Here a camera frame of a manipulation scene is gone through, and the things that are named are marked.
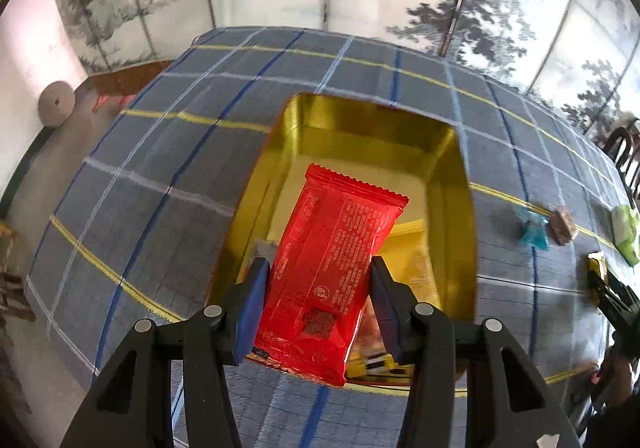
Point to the small yellow snack packet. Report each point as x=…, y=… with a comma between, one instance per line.
x=596, y=264

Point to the green tissue pack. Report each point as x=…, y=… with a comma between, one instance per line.
x=627, y=233

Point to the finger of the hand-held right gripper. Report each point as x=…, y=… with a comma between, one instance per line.
x=617, y=300

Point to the brown square snack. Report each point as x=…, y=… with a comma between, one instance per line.
x=562, y=226

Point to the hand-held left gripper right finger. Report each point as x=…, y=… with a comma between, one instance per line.
x=386, y=308

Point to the grey packet with red label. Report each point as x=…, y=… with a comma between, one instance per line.
x=262, y=248

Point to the large yellow snack packet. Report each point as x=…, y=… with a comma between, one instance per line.
x=410, y=253

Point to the red snack packet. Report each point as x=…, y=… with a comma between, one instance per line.
x=325, y=268

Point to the round grey wall disc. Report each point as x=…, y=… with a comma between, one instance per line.
x=56, y=103

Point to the dark wooden chair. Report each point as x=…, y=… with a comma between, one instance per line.
x=625, y=152

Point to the golden tin box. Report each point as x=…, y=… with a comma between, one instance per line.
x=360, y=137

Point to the wooden furniture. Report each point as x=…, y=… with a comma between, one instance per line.
x=12, y=278

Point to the teal wrapped candy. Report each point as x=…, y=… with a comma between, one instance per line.
x=532, y=230

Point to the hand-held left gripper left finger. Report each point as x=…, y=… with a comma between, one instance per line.
x=252, y=308

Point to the person's right forearm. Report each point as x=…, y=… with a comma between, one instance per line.
x=612, y=418

